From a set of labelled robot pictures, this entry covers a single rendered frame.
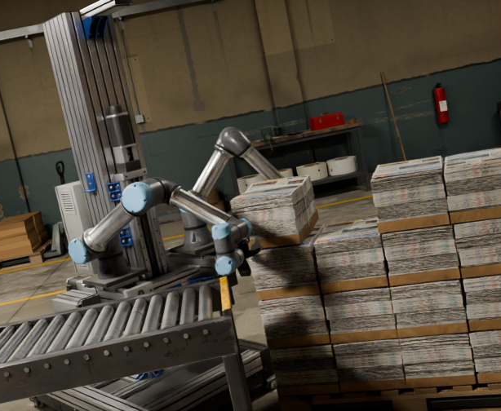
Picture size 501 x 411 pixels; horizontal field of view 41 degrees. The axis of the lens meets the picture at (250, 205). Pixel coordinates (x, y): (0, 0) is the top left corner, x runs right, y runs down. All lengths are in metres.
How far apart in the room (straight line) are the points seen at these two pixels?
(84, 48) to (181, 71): 6.20
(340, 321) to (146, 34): 7.07
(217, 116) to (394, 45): 2.64
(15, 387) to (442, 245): 1.69
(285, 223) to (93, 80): 1.15
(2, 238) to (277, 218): 6.32
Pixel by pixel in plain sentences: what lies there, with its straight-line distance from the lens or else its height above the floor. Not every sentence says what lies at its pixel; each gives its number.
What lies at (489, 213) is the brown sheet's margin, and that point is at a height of 0.86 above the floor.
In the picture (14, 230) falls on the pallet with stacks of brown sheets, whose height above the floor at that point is 0.47.
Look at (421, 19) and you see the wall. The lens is 10.00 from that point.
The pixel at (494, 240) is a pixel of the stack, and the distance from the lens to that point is 2.86.
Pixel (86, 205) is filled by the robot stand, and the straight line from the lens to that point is 3.51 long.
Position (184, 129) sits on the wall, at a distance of 9.47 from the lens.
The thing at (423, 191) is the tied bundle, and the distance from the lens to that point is 2.81.
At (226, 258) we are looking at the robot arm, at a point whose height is 0.91.
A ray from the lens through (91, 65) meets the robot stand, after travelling 3.36.
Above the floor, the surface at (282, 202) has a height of 1.02.
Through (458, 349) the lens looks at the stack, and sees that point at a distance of 2.99.
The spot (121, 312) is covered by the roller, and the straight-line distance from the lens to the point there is 2.61.
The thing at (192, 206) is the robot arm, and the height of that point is 1.10.
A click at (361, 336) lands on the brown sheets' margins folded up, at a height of 0.40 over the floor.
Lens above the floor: 1.48
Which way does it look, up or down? 9 degrees down
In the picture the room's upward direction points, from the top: 11 degrees counter-clockwise
